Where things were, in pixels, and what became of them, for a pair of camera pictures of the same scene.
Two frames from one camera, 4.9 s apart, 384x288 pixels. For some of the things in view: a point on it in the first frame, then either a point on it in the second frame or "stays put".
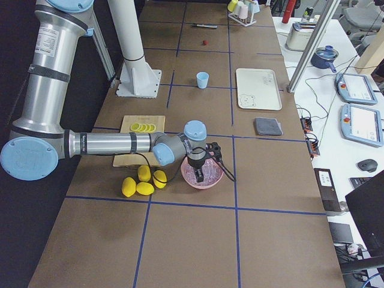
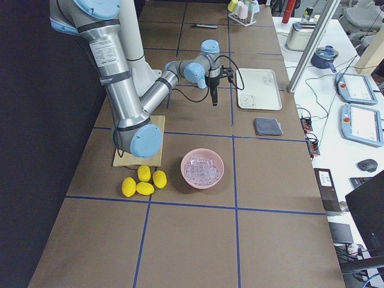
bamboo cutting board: [139, 159] stays put
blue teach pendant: [362, 124] stays put
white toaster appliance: [299, 34] stays put
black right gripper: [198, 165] → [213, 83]
